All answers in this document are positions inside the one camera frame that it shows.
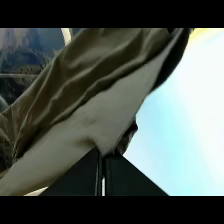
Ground beige shirt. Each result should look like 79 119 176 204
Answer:
0 28 194 197

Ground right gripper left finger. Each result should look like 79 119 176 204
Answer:
40 146 102 197

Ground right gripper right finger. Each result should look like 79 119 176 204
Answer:
103 153 169 197

